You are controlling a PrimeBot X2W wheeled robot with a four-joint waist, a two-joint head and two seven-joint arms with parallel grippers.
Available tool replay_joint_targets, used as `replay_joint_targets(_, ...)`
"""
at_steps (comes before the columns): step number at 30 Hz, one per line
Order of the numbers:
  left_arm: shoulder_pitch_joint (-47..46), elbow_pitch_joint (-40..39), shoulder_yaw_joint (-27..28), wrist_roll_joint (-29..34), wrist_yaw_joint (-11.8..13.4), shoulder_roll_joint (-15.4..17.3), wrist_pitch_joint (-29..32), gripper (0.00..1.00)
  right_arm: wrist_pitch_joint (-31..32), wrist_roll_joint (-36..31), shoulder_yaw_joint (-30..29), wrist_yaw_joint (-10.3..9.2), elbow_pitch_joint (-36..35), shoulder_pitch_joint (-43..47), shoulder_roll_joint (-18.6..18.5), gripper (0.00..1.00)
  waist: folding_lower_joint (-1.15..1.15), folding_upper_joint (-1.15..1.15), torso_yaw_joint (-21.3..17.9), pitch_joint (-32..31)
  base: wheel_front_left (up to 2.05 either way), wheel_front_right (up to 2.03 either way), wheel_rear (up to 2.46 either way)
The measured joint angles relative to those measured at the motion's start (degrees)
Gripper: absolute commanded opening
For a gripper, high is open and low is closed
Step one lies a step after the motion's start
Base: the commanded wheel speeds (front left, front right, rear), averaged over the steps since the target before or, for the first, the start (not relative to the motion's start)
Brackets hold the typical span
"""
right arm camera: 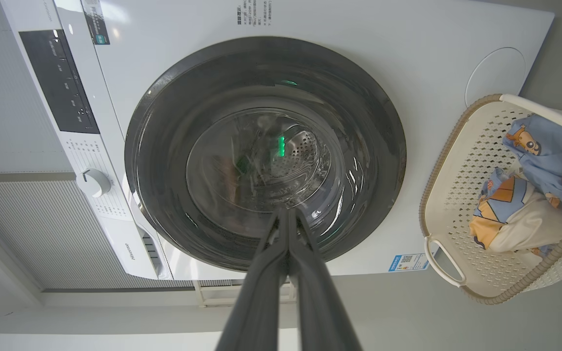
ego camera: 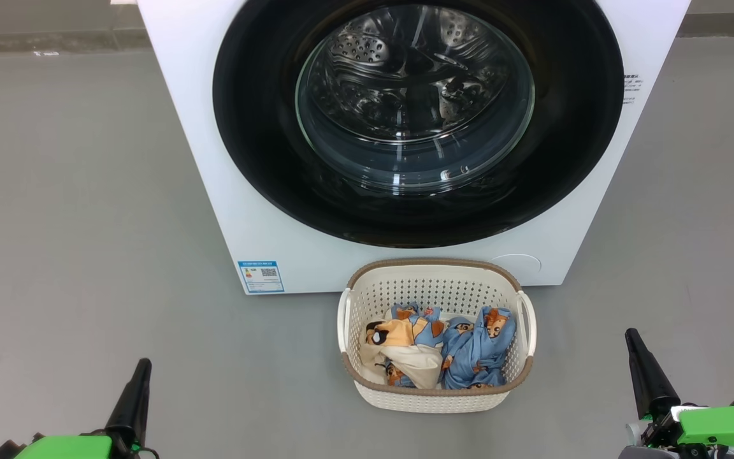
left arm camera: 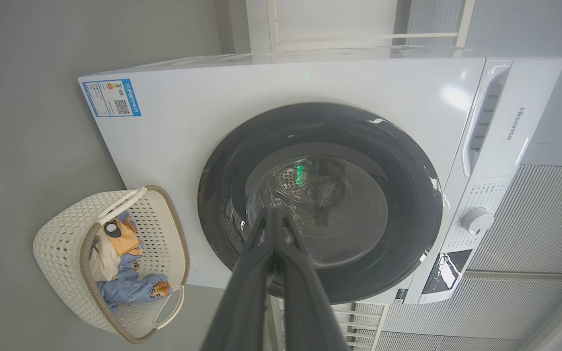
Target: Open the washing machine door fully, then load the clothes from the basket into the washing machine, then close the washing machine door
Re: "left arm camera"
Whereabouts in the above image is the cream and blue cartoon garment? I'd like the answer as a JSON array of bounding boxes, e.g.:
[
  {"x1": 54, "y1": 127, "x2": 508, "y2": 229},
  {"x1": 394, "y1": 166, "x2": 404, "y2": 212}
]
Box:
[{"x1": 88, "y1": 211, "x2": 144, "y2": 282}]

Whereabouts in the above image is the dark round washer door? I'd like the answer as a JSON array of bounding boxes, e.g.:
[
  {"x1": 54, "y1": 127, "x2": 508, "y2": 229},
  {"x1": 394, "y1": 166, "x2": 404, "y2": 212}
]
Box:
[{"x1": 197, "y1": 102, "x2": 443, "y2": 304}]

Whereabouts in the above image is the white metal railing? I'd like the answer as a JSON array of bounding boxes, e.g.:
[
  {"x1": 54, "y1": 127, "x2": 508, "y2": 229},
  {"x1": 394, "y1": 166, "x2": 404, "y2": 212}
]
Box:
[
  {"x1": 247, "y1": 0, "x2": 475, "y2": 55},
  {"x1": 330, "y1": 302, "x2": 390, "y2": 351}
]

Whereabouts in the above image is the cream perforated laundry basket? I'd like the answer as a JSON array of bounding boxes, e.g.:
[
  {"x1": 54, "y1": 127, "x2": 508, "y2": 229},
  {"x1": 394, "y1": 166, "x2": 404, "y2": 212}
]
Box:
[{"x1": 33, "y1": 185, "x2": 190, "y2": 345}]

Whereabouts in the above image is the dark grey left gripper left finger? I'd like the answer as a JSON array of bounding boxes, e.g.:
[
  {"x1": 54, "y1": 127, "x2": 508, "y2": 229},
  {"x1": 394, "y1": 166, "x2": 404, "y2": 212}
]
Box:
[{"x1": 202, "y1": 207, "x2": 277, "y2": 351}]

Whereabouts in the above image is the white front-load washing machine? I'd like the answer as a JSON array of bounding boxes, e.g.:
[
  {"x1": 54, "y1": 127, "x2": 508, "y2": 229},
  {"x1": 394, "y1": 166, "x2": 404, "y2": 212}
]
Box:
[{"x1": 78, "y1": 46, "x2": 562, "y2": 305}]

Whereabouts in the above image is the grey louvred wall panel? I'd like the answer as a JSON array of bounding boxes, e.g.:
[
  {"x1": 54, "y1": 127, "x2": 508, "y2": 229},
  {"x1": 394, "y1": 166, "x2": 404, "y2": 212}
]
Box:
[{"x1": 374, "y1": 165, "x2": 562, "y2": 351}]

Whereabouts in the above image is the blue cartoon print garment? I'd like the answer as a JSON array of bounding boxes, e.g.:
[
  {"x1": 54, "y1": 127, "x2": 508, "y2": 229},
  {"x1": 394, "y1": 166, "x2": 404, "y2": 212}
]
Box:
[{"x1": 97, "y1": 253, "x2": 172, "y2": 312}]

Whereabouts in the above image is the white detergent drawer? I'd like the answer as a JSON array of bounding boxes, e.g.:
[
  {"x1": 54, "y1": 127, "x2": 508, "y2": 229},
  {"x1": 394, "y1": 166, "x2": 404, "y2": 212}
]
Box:
[{"x1": 462, "y1": 58, "x2": 562, "y2": 178}]

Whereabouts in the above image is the blue energy label sticker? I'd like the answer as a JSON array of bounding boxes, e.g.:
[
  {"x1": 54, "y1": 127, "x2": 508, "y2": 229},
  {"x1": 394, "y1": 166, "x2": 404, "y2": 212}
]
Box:
[{"x1": 82, "y1": 78, "x2": 141, "y2": 117}]

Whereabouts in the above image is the white round control knob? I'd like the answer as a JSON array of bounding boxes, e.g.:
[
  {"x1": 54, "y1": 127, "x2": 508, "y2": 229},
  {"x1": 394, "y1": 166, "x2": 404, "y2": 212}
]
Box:
[{"x1": 461, "y1": 208, "x2": 495, "y2": 235}]

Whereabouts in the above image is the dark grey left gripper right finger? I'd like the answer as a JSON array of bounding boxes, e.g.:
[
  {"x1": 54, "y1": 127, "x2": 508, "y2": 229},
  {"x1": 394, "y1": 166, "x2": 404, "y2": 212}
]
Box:
[{"x1": 275, "y1": 209, "x2": 350, "y2": 351}]

